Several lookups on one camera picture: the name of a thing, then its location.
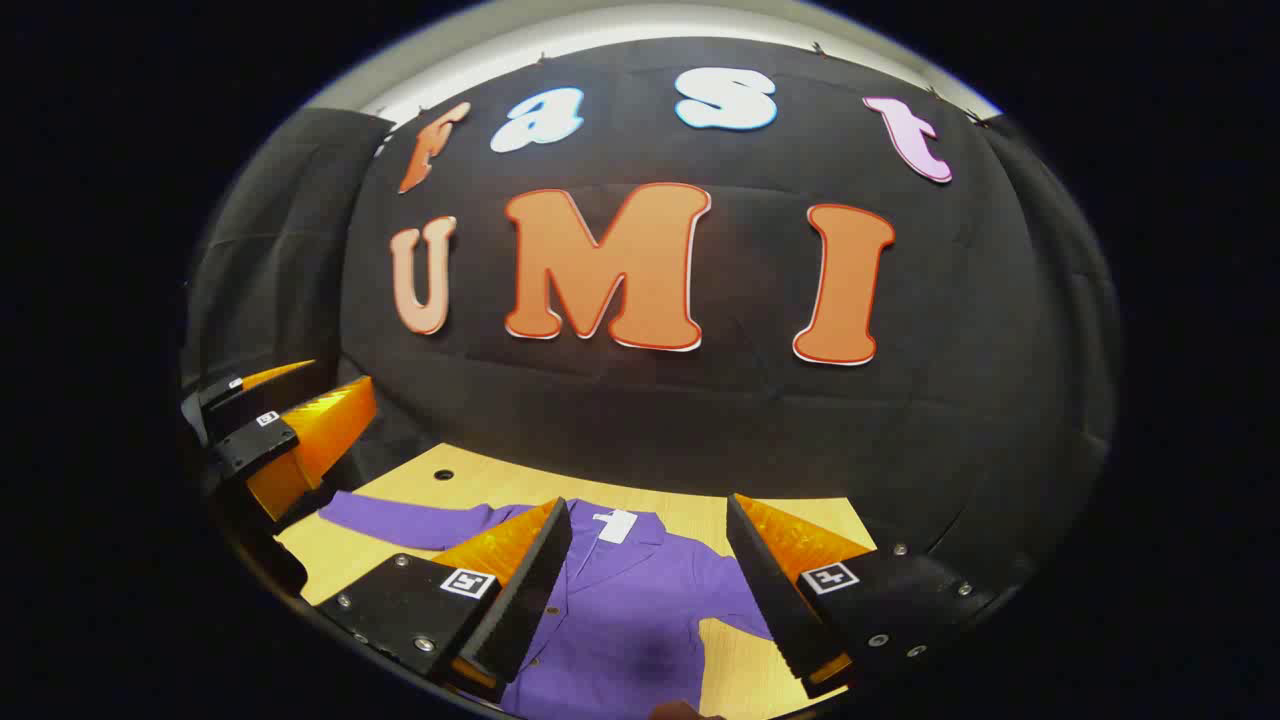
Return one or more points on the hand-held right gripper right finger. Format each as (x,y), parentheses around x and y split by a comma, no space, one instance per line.
(775,610)

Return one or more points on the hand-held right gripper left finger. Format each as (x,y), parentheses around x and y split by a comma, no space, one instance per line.
(525,600)

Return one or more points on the purple shirt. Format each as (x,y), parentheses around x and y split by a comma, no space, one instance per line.
(640,610)

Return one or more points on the black backdrop cloth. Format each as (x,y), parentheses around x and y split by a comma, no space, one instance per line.
(650,420)

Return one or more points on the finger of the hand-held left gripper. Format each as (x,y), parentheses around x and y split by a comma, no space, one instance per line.
(250,392)
(300,440)

